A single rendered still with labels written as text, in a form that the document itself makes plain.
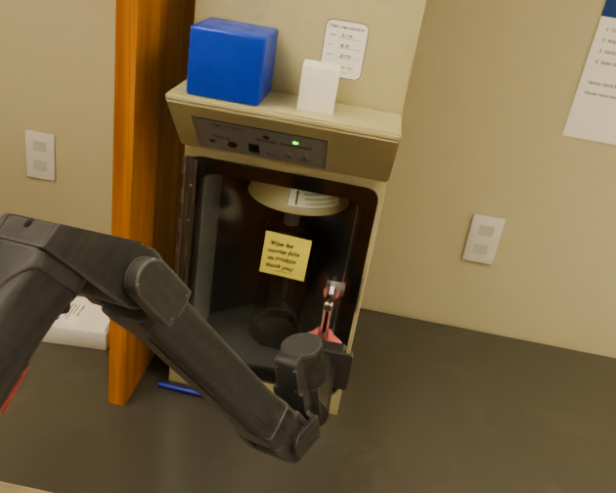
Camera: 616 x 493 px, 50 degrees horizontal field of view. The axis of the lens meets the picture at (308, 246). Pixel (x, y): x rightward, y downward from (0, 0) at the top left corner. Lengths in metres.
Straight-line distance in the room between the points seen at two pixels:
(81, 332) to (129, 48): 0.61
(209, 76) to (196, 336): 0.37
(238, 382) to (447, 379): 0.74
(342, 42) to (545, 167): 0.67
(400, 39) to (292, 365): 0.47
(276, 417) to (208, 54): 0.47
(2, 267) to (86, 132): 1.07
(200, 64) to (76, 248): 0.42
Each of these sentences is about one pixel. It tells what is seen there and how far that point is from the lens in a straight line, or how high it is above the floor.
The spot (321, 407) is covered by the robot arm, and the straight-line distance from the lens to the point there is 0.93.
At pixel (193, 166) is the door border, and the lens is 1.05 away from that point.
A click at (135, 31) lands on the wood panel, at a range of 0.95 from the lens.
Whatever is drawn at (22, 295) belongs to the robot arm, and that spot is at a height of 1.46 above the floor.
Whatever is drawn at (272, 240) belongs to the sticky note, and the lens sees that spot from 1.07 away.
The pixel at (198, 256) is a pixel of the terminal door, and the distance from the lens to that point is 1.12.
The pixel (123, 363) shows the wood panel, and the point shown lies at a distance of 1.18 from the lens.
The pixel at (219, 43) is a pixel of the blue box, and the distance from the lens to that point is 0.90.
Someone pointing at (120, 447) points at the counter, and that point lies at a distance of 1.16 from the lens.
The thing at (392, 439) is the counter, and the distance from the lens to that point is 1.24.
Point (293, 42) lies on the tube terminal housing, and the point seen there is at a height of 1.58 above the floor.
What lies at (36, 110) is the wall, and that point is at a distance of 1.65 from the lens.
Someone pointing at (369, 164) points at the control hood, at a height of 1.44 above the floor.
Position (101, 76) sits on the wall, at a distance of 1.56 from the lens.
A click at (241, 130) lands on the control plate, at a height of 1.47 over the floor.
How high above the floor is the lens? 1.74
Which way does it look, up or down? 26 degrees down
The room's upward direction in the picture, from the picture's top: 10 degrees clockwise
